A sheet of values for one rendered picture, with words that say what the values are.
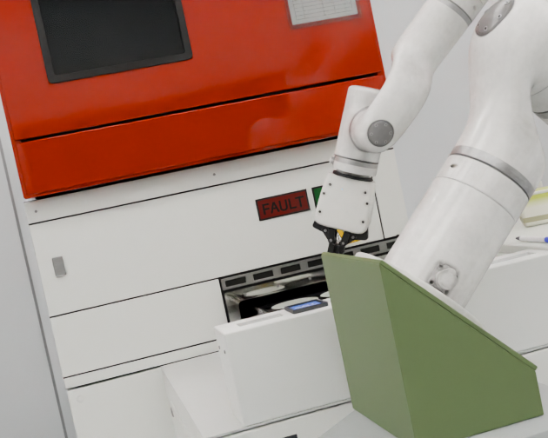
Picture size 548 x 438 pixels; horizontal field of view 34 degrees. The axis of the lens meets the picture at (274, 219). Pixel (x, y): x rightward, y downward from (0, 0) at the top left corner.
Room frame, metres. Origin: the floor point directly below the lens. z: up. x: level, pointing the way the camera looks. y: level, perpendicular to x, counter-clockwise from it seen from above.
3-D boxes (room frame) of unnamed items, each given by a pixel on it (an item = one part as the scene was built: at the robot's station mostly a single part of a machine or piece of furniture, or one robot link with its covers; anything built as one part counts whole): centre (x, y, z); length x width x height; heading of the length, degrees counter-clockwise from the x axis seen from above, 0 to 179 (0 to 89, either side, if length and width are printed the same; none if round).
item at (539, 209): (1.77, -0.52, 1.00); 0.07 x 0.07 x 0.07; 79
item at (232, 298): (1.95, -0.08, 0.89); 0.44 x 0.02 x 0.10; 103
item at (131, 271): (1.93, 0.10, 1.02); 0.82 x 0.03 x 0.40; 103
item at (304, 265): (1.96, -0.07, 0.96); 0.44 x 0.01 x 0.02; 103
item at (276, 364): (1.38, -0.15, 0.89); 0.55 x 0.09 x 0.14; 103
